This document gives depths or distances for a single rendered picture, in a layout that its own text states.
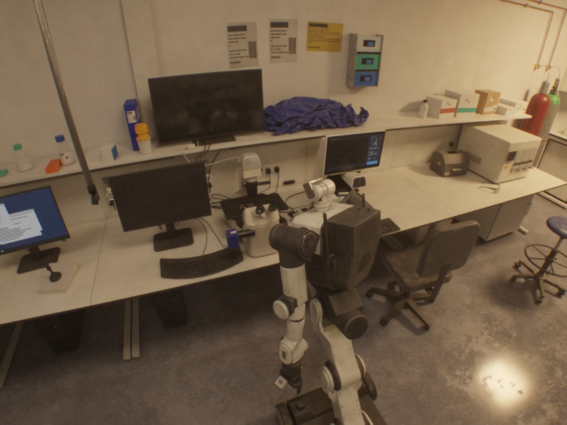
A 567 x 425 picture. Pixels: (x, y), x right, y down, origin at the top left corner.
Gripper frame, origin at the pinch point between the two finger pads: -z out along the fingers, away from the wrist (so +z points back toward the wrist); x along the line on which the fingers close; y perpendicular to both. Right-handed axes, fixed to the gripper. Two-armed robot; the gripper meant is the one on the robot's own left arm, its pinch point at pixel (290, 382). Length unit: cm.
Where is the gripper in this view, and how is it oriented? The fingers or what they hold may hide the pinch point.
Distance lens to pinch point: 158.9
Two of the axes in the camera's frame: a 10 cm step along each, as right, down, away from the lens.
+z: 0.4, -9.0, -4.2
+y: -6.8, 2.9, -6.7
